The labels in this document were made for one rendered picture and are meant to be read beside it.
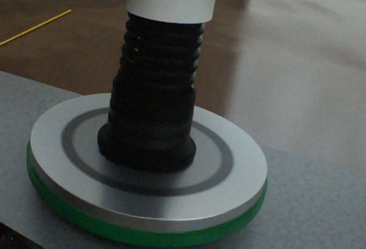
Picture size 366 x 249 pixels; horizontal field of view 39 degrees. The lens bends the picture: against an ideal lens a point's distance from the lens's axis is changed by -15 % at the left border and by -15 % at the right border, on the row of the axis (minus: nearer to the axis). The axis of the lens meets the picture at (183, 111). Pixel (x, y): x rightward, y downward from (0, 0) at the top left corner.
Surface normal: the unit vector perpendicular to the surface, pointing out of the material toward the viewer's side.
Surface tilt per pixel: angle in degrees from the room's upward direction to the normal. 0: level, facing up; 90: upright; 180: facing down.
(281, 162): 0
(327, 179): 0
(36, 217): 0
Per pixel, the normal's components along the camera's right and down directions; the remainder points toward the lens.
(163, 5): -0.08, 0.41
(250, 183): 0.16, -0.89
